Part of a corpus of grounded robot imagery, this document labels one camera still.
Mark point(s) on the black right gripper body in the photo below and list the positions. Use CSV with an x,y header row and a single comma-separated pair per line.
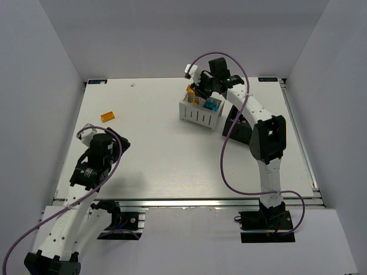
x,y
202,89

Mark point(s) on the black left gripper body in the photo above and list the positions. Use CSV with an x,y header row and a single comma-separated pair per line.
x,y
121,144

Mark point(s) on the orange rectangular lego brick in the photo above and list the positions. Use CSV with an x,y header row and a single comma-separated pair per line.
x,y
107,116

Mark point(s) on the orange rounded lego brick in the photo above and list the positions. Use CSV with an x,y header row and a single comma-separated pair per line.
x,y
195,100

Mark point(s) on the small orange square lego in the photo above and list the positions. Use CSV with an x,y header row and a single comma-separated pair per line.
x,y
190,90

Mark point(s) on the cyan rounded lego brick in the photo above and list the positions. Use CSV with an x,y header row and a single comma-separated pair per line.
x,y
212,104

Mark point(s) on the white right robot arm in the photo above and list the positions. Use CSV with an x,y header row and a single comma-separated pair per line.
x,y
268,139

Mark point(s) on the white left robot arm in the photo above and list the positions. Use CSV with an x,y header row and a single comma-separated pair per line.
x,y
81,220

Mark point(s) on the blue right corner sticker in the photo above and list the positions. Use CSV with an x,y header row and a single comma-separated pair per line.
x,y
267,79

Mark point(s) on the blue corner sticker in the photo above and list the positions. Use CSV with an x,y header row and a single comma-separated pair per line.
x,y
97,81
267,79

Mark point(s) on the white two-compartment container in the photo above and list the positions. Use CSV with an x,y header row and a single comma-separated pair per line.
x,y
197,113

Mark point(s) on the black two-compartment container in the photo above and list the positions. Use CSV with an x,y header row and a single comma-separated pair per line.
x,y
242,131

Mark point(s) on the blue left corner sticker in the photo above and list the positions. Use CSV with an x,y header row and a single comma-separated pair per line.
x,y
97,81

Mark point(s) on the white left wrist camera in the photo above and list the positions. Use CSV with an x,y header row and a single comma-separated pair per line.
x,y
87,135

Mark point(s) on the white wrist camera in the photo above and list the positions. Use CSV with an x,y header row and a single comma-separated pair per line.
x,y
87,135
192,72

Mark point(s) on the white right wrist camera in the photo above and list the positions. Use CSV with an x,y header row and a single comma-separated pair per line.
x,y
192,72

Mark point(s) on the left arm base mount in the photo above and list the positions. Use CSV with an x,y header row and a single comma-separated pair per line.
x,y
125,224

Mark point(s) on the aluminium front rail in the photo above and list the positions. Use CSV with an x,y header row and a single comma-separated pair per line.
x,y
310,202

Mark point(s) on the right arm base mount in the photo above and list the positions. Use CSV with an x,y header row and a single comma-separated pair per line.
x,y
254,230

